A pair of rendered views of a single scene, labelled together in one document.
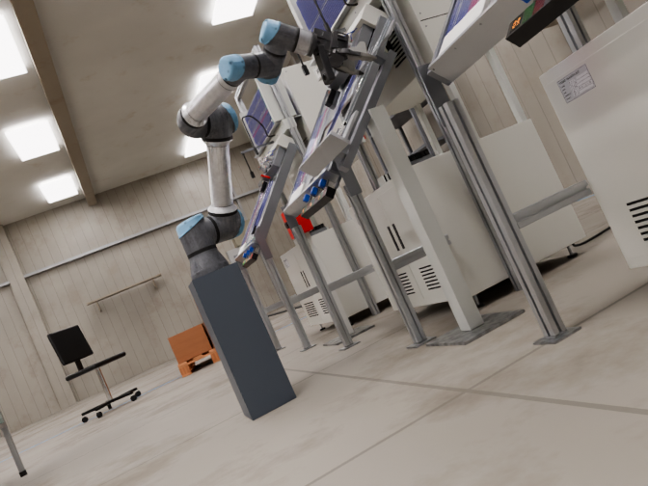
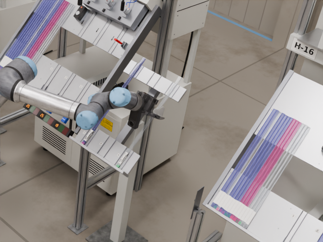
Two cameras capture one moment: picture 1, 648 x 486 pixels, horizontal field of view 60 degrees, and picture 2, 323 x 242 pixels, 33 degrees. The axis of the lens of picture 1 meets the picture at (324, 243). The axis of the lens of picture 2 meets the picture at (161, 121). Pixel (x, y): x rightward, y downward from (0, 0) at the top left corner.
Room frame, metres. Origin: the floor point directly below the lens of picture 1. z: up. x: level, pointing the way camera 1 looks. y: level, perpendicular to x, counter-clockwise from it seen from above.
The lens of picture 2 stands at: (0.05, 0.84, 2.29)
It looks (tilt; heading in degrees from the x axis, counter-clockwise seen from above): 33 degrees down; 324
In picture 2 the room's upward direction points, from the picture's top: 11 degrees clockwise
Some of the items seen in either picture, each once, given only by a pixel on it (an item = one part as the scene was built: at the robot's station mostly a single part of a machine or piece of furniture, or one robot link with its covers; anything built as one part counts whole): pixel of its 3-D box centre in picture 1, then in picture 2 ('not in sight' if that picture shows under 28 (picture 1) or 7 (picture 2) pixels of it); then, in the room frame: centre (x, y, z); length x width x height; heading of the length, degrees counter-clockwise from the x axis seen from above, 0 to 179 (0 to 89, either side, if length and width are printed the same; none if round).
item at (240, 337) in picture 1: (240, 339); not in sight; (2.16, 0.44, 0.28); 0.18 x 0.18 x 0.55; 20
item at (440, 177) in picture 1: (459, 228); (110, 116); (2.64, -0.61, 0.31); 0.70 x 0.65 x 0.62; 21
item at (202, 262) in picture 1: (206, 262); not in sight; (2.16, 0.44, 0.60); 0.15 x 0.15 x 0.10
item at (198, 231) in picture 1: (196, 233); not in sight; (2.16, 0.43, 0.72); 0.13 x 0.12 x 0.14; 132
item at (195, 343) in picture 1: (205, 328); not in sight; (6.24, 1.58, 0.35); 1.19 x 0.85 x 0.70; 18
